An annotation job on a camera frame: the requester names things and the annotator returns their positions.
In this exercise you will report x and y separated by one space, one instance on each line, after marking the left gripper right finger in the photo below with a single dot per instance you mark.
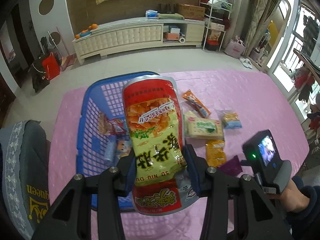
236 208

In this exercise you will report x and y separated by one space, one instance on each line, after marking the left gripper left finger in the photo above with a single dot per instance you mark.
69 217

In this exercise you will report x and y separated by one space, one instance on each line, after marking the purple yellow snack bag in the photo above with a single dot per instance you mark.
216 157

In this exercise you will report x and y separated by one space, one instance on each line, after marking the red yellow chips bag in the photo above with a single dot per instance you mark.
156 127

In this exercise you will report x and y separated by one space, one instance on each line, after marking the right hand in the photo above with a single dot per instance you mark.
291 198

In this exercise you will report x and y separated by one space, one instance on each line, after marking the blue snack in basket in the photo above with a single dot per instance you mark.
117 146

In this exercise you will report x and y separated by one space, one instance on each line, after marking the red snack packet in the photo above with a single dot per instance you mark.
110 126

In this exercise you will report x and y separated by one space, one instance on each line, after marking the grey patterned cushion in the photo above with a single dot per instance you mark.
24 176

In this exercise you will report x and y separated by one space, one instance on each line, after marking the blue yellow snack packet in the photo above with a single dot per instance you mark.
230 119

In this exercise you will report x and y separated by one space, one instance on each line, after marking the green cracker package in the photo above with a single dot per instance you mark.
202 128

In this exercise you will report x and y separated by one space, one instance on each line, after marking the pink quilted tablecloth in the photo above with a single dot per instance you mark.
253 95

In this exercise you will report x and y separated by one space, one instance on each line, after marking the blue plastic basket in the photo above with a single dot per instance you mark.
102 97

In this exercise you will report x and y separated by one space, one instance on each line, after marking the orange snack packet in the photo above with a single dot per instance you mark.
199 106

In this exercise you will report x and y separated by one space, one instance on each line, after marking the white slippers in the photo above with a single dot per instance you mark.
246 62

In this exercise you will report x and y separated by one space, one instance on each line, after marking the clothes drying rack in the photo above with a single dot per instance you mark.
305 76

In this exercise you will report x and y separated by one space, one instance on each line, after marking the pink shopping bag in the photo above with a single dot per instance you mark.
235 48

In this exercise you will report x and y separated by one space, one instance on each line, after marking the oranges on cabinet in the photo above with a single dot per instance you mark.
86 32

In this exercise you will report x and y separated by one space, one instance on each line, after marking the cream TV cabinet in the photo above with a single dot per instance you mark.
138 33

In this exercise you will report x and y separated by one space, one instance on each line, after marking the cardboard box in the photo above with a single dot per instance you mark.
191 12

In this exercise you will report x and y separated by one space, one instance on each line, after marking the white metal shelf rack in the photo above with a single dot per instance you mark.
217 14

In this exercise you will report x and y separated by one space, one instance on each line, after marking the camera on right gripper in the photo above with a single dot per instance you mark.
270 171

